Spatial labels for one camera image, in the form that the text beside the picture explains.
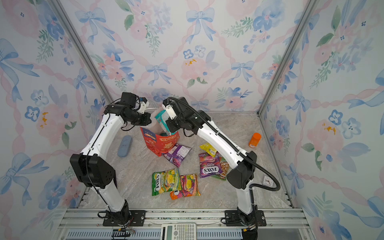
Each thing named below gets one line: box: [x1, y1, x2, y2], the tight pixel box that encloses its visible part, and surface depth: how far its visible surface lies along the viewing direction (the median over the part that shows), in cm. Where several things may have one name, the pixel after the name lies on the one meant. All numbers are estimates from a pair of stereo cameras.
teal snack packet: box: [154, 110, 178, 136], surface depth 80 cm
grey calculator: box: [160, 223, 197, 240], surface depth 71 cm
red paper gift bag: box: [140, 127, 180, 158], surface depth 84 cm
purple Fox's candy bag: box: [198, 152, 222, 179], surface depth 91 cm
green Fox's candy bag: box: [151, 168, 182, 196], surface depth 85 cm
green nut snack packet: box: [211, 157, 230, 181], surface depth 90 cm
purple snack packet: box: [163, 143, 192, 168], surface depth 95 cm
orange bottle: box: [248, 132, 262, 148], surface depth 97 cm
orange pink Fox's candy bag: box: [170, 173, 201, 200], surface depth 83 cm
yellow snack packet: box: [199, 142, 217, 158], surface depth 95 cm
